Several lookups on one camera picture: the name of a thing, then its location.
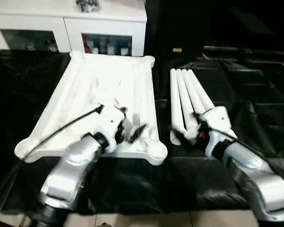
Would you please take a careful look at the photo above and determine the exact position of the grey black toy figure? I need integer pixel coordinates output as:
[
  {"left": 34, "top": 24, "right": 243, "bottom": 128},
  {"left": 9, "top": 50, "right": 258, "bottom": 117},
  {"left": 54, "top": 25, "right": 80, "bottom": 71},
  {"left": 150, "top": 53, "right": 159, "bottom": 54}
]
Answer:
[{"left": 75, "top": 0, "right": 99, "bottom": 12}]

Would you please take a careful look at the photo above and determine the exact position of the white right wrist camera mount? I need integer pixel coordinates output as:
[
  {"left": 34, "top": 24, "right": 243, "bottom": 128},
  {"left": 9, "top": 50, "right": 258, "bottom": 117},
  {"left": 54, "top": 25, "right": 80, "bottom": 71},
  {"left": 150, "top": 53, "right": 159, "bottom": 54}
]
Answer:
[{"left": 198, "top": 105, "right": 233, "bottom": 158}]

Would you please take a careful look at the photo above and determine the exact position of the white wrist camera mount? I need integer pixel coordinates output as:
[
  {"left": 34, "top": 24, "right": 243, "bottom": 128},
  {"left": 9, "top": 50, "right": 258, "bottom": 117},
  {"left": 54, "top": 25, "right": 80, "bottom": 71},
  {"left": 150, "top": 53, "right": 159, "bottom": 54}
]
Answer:
[
  {"left": 94, "top": 104, "right": 126, "bottom": 152},
  {"left": 198, "top": 105, "right": 233, "bottom": 158}
]

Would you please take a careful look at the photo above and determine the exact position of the white plastic table top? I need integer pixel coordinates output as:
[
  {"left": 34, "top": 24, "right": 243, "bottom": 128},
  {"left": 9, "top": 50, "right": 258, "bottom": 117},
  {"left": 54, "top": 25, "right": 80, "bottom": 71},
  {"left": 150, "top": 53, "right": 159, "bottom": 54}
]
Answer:
[{"left": 14, "top": 51, "right": 169, "bottom": 166}]

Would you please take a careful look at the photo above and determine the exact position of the white plastic table leg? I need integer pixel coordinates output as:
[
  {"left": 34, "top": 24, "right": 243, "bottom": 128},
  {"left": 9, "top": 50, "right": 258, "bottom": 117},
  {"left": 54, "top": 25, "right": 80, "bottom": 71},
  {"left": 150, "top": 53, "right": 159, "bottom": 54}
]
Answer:
[
  {"left": 186, "top": 69, "right": 216, "bottom": 112},
  {"left": 181, "top": 68, "right": 209, "bottom": 116},
  {"left": 169, "top": 68, "right": 189, "bottom": 145},
  {"left": 176, "top": 68, "right": 199, "bottom": 142}
]

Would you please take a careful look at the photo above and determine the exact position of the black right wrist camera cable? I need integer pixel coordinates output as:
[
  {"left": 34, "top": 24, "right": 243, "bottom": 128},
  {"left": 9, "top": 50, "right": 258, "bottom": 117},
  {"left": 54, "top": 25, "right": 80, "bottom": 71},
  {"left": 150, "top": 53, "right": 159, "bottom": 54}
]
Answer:
[{"left": 192, "top": 112, "right": 282, "bottom": 171}]

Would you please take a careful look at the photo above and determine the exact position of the white cabinet with glass doors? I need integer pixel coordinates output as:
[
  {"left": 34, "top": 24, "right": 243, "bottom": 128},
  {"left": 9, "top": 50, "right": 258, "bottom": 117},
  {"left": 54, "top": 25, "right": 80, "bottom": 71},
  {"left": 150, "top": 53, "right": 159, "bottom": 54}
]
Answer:
[{"left": 0, "top": 0, "right": 147, "bottom": 57}]

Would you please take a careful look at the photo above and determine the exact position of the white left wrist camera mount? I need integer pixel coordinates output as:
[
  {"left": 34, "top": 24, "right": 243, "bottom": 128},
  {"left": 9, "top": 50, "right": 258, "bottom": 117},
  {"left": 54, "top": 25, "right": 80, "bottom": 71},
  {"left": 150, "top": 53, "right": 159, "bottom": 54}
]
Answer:
[{"left": 94, "top": 104, "right": 126, "bottom": 152}]

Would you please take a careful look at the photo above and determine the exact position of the black mat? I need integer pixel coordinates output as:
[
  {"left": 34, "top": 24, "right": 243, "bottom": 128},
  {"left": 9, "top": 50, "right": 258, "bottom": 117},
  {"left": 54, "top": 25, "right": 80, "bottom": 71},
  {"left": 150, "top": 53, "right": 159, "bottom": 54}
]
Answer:
[{"left": 0, "top": 48, "right": 284, "bottom": 213}]

